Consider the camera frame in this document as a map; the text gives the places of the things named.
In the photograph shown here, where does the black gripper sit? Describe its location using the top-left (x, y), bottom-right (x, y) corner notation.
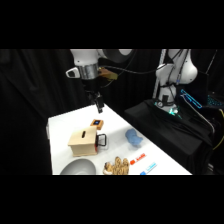
top-left (82, 78), bottom-right (106, 114)

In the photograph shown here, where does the wooden box with red lid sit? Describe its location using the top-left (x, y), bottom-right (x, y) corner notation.
top-left (94, 133), bottom-right (108, 155)

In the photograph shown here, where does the wooden block with blue dot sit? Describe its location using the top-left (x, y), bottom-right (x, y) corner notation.
top-left (89, 118), bottom-right (105, 131)

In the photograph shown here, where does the light wooden box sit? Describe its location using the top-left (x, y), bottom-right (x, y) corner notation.
top-left (67, 125), bottom-right (99, 158)

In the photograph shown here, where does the blue plush toy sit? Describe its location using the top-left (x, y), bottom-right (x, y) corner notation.
top-left (124, 128), bottom-right (145, 148)

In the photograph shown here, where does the tiger-striped plush toy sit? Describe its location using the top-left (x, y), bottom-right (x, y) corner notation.
top-left (102, 156), bottom-right (131, 176)

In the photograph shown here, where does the grey bowl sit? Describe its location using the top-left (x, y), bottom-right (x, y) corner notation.
top-left (59, 158), bottom-right (97, 176)

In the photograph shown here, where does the red whiteboard marker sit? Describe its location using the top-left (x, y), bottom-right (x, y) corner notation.
top-left (129, 152), bottom-right (148, 166)

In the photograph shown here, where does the black robot stand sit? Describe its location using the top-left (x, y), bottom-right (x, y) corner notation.
top-left (123, 98), bottom-right (214, 176)

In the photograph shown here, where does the small green light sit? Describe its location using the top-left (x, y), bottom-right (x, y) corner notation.
top-left (166, 107), bottom-right (181, 118)

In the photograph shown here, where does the black curtain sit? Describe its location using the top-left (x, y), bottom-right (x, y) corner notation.
top-left (0, 49), bottom-right (224, 176)

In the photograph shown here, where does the blue whiteboard marker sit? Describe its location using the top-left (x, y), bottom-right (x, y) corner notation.
top-left (139, 161), bottom-right (158, 176)

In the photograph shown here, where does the brown camera mount plate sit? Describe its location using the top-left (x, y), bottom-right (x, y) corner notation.
top-left (98, 67), bottom-right (119, 82)

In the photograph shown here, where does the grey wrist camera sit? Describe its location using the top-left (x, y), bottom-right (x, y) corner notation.
top-left (65, 67), bottom-right (80, 80)

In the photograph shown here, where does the black cable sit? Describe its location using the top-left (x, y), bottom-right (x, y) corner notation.
top-left (98, 49), bottom-right (168, 88)

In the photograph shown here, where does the yellow cable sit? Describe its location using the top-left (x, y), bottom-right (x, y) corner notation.
top-left (211, 109), bottom-right (224, 152)

